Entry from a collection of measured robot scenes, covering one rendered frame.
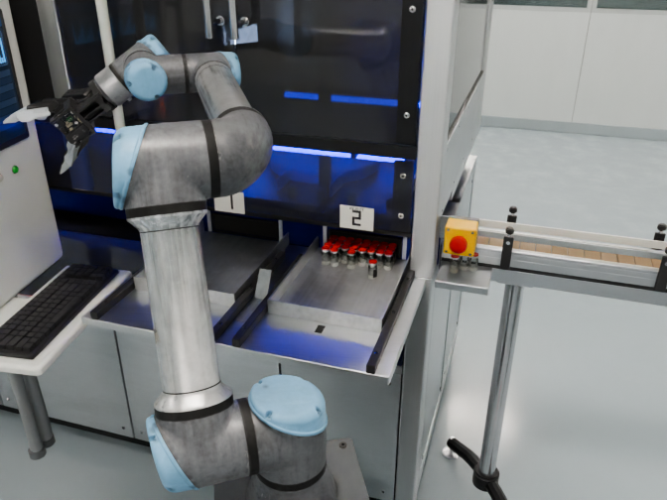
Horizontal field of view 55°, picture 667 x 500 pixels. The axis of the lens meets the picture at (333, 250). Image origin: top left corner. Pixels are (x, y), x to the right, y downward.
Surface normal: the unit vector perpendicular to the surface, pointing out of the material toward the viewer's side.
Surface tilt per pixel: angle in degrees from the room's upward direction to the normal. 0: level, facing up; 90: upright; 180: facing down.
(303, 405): 8
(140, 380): 90
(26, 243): 90
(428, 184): 90
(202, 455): 67
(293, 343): 0
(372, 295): 0
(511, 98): 90
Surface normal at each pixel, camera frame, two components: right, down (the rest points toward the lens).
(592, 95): -0.30, 0.43
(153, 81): 0.30, 0.47
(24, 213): 0.98, 0.08
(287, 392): 0.13, -0.90
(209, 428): 0.54, 0.00
